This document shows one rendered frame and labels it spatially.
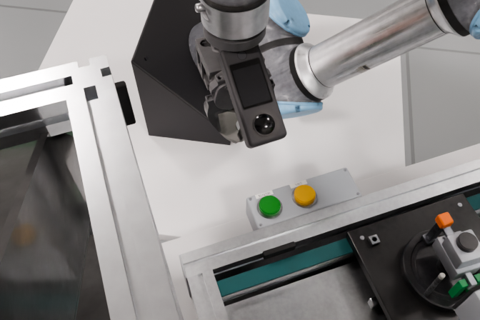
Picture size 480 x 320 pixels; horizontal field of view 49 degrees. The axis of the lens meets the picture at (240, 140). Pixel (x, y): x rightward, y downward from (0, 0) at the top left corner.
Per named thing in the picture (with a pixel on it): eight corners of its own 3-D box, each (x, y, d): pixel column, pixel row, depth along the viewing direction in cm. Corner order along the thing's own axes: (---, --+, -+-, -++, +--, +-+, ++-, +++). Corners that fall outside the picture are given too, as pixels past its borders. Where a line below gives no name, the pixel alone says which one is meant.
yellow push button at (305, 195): (290, 193, 100) (291, 187, 98) (309, 186, 100) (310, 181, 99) (298, 210, 97) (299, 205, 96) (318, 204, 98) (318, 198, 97)
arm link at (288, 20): (255, 14, 118) (303, -15, 110) (271, 70, 116) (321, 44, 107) (220, 5, 109) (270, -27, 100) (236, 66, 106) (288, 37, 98)
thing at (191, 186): (79, -1, 151) (77, -9, 148) (396, 30, 143) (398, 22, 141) (-26, 214, 111) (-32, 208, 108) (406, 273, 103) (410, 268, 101)
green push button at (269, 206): (256, 203, 98) (256, 198, 97) (275, 197, 99) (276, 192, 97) (263, 221, 96) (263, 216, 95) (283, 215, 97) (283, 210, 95)
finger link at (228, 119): (228, 116, 77) (226, 73, 70) (241, 148, 74) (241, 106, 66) (207, 122, 77) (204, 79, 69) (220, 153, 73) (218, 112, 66)
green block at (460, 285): (447, 291, 85) (458, 281, 81) (453, 289, 85) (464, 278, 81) (451, 298, 84) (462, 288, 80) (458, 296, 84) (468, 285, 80)
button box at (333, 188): (245, 212, 103) (245, 196, 98) (341, 181, 107) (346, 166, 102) (257, 243, 99) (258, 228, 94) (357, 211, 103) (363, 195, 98)
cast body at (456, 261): (431, 245, 86) (444, 226, 80) (454, 238, 86) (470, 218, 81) (457, 293, 81) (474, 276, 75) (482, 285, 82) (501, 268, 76)
